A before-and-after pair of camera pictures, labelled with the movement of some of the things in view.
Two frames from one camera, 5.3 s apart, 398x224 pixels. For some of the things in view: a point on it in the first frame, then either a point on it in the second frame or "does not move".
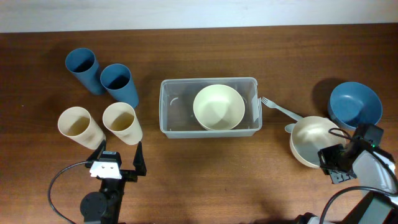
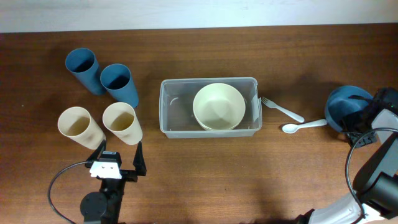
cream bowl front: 312,134 -> 218,107
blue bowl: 352,104 does not move
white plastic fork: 273,105 does not move
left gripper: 140,167 does not move
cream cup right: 119,119 does not move
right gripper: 323,155 -> 345,121
